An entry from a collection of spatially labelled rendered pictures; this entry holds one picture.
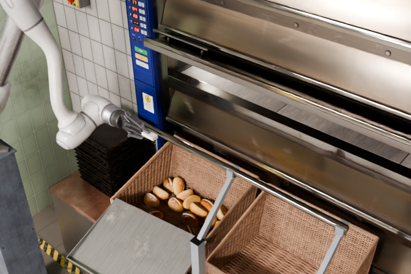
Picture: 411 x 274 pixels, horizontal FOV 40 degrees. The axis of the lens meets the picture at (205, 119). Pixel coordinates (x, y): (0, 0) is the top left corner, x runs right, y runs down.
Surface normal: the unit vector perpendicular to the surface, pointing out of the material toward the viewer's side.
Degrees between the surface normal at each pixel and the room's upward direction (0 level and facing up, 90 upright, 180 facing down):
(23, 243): 90
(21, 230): 90
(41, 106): 90
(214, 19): 70
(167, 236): 21
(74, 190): 0
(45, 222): 0
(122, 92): 90
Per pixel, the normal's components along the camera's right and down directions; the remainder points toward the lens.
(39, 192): 0.75, 0.36
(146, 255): -0.28, -0.63
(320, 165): -0.62, 0.13
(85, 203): -0.03, -0.83
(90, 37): -0.66, 0.44
